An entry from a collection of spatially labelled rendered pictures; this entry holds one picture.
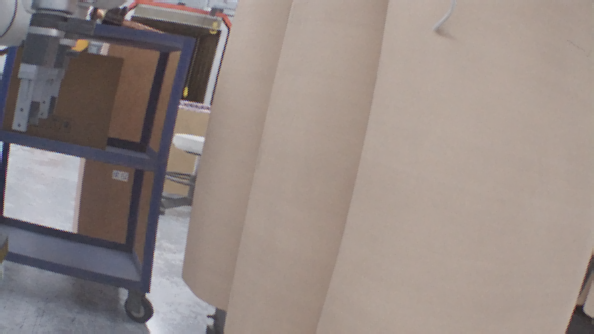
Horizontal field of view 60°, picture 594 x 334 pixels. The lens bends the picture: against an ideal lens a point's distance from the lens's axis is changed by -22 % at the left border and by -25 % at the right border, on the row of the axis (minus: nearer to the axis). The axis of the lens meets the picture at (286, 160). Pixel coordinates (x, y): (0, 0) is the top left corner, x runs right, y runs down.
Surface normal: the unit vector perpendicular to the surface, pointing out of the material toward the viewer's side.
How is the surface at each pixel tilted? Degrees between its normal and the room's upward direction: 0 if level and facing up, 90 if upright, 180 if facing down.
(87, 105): 90
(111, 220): 90
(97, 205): 90
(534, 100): 90
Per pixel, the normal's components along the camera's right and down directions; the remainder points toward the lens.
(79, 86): 0.36, 0.15
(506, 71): -0.24, 0.03
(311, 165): -0.58, -0.06
